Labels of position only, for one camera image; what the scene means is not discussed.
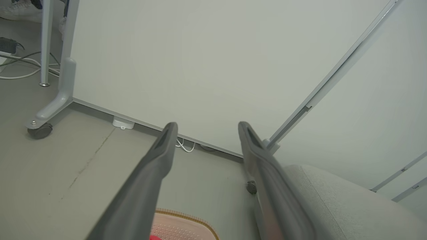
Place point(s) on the small black caster wheel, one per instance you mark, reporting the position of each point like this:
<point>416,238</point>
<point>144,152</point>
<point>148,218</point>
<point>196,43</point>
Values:
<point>251,187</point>

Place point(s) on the large black caster wheel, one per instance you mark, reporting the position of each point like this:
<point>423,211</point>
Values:
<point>40,131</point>

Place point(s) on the grey fabric sofa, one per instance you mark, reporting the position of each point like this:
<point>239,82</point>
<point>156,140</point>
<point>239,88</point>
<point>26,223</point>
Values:
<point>350,206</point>

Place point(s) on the large white partition panel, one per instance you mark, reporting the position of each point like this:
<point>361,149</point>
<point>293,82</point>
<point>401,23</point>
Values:
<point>200,66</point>

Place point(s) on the beige plastic laundry basket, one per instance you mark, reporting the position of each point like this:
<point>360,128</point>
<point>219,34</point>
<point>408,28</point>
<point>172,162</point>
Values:
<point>186,226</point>

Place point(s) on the red garment white stripes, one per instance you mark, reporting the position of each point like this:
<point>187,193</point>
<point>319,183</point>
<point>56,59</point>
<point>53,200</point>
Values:
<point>155,237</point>

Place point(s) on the small white plastic box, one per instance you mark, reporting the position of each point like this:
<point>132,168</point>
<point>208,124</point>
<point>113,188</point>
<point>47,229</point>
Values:
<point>122,123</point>

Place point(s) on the white metal table leg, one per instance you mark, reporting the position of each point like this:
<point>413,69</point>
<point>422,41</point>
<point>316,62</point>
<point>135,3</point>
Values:
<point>46,43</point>

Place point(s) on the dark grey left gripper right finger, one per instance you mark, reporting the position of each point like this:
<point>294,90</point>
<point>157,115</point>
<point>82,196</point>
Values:
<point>273,193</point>

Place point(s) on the black power adapter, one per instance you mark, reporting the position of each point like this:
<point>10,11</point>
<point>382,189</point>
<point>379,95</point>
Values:
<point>6,45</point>

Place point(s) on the white shoe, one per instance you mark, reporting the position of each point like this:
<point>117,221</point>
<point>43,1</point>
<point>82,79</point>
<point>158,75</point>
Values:
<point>20,10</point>

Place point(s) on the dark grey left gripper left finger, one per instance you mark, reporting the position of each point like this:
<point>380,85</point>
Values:
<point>140,193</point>

